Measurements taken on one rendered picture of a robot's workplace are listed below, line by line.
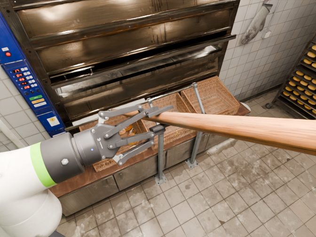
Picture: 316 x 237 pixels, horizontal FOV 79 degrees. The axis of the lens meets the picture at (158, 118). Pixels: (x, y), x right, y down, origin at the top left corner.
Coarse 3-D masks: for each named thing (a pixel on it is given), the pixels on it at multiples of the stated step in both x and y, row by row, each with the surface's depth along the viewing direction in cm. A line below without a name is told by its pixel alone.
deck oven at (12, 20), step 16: (0, 0) 109; (16, 16) 117; (160, 16) 160; (176, 16) 167; (192, 16) 174; (16, 32) 123; (80, 32) 139; (96, 32) 145; (112, 32) 151; (32, 48) 133; (224, 48) 223; (32, 64) 140; (192, 64) 216; (48, 80) 153; (192, 80) 235; (48, 96) 162; (80, 96) 176; (144, 96) 215; (64, 112) 180; (96, 112) 198
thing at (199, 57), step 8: (192, 56) 214; (200, 56) 214; (208, 56) 219; (168, 64) 203; (176, 64) 204; (184, 64) 210; (136, 72) 194; (144, 72) 194; (152, 72) 196; (112, 80) 185; (120, 80) 185; (128, 80) 189; (80, 88) 177; (88, 88) 177; (96, 88) 178; (104, 88) 182; (64, 96) 169; (72, 96) 172
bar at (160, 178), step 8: (184, 88) 178; (160, 96) 171; (136, 104) 164; (200, 104) 185; (96, 120) 154; (64, 128) 146; (72, 128) 148; (160, 136) 172; (200, 136) 210; (160, 144) 182; (160, 152) 192; (192, 152) 238; (160, 160) 204; (192, 160) 247; (160, 168) 218; (160, 176) 234
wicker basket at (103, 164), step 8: (112, 120) 210; (120, 120) 215; (80, 128) 190; (88, 128) 201; (136, 128) 210; (120, 136) 214; (120, 152) 183; (104, 160) 178; (112, 160) 193; (96, 168) 187; (104, 168) 187
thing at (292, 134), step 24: (168, 120) 41; (192, 120) 32; (216, 120) 26; (240, 120) 23; (264, 120) 20; (288, 120) 18; (312, 120) 16; (264, 144) 20; (288, 144) 17; (312, 144) 15
